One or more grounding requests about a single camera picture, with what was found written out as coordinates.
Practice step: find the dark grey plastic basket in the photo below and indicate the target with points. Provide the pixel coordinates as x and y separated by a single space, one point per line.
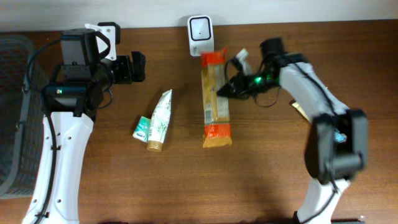
21 120

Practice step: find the white barcode scanner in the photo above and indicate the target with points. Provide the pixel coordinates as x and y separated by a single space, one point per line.
200 35

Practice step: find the teal tissue pack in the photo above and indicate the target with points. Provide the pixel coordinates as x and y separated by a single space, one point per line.
141 131

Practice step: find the orange pasta package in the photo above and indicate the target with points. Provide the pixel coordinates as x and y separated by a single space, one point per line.
216 108

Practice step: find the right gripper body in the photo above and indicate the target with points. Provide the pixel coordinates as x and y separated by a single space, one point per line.
246 88

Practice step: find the white cream tube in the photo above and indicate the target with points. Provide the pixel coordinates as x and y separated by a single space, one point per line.
159 122

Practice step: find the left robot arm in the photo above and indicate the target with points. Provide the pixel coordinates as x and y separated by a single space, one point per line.
70 102

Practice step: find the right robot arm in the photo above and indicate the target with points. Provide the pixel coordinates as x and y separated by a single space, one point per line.
337 145

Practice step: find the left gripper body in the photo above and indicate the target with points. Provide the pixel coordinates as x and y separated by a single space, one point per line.
120 70

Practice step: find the cream snack bag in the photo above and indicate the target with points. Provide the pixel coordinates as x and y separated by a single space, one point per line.
299 109

